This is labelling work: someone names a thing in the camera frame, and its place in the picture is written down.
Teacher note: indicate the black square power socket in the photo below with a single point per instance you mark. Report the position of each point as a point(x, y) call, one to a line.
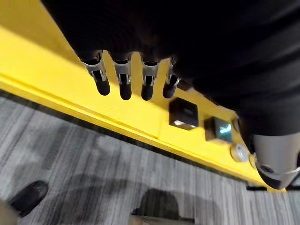
point(183, 114)

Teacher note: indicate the round silver push button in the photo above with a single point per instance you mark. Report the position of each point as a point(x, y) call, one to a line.
point(238, 152)

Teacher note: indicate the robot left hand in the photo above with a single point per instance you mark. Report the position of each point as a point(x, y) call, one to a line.
point(187, 35)

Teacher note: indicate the yellow shelf cart base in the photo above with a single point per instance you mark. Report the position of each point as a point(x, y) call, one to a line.
point(70, 77)

